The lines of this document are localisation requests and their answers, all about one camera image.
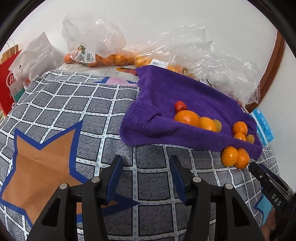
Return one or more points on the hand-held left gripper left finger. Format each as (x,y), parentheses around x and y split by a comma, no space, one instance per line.
(114,176)

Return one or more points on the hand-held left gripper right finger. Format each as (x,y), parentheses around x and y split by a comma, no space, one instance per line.
(180,178)

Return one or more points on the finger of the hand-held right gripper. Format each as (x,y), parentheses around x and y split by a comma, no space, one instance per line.
(260,172)
(283,185)

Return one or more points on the small green fruit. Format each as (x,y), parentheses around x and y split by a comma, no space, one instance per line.
(218,125)
(250,138)

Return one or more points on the large orange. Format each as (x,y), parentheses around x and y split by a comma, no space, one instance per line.
(239,128)

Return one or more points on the small red tomato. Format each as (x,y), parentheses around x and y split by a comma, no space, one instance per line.
(180,106)

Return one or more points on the purple towel lined tray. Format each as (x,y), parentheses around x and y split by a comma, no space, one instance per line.
(185,90)

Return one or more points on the person's right hand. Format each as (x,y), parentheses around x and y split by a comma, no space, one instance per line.
(269,224)

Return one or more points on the blue tissue box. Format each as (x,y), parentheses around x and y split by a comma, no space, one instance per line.
(263,127)

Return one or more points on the grey checkered star blanket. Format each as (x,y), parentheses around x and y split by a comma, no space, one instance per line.
(69,104)

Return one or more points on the patterned bed sheet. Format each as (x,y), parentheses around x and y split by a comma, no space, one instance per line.
(115,71)

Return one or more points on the large clear bag of oranges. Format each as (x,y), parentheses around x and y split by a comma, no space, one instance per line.
(173,46)

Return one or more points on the red paper bag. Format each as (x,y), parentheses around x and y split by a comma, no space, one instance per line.
(7,88)

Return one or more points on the white plastic bag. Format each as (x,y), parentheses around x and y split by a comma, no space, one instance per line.
(37,58)

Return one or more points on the clear bag of small oranges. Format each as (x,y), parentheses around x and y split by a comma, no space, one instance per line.
(92,34)

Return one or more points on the brown wooden door frame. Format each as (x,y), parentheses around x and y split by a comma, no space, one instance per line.
(275,62)

